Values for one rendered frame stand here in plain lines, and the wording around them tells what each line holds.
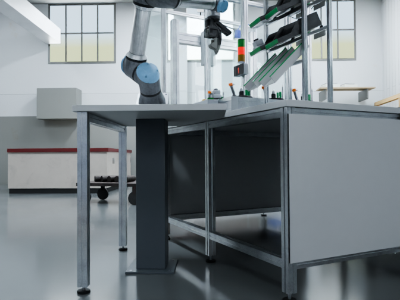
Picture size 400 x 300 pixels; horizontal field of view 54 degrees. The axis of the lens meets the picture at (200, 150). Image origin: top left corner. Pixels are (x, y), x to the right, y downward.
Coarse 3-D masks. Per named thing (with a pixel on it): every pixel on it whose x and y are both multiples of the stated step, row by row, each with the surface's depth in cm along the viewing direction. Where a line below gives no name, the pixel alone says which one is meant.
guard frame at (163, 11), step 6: (252, 6) 349; (258, 6) 349; (270, 6) 355; (162, 12) 308; (168, 12) 364; (174, 12) 368; (180, 12) 370; (162, 18) 308; (198, 18) 380; (162, 24) 308; (162, 30) 308; (162, 36) 308; (162, 42) 308; (162, 48) 307; (162, 54) 307; (162, 60) 307; (162, 66) 307; (162, 72) 307; (162, 78) 307; (162, 84) 307; (162, 90) 307
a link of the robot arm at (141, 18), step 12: (144, 0) 192; (144, 12) 198; (144, 24) 202; (132, 36) 206; (144, 36) 205; (132, 48) 209; (144, 48) 210; (132, 60) 210; (144, 60) 212; (132, 72) 211
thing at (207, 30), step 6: (210, 18) 226; (216, 18) 227; (210, 24) 226; (216, 24) 228; (204, 30) 230; (210, 30) 225; (216, 30) 226; (204, 36) 230; (210, 36) 229; (216, 36) 228
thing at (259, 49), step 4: (288, 24) 215; (280, 28) 213; (284, 28) 214; (276, 32) 227; (280, 32) 213; (268, 36) 225; (272, 36) 226; (276, 36) 213; (268, 40) 225; (272, 40) 226; (264, 44) 210; (256, 48) 213; (260, 48) 210; (264, 48) 210; (252, 52) 218; (256, 52) 215; (260, 52) 223
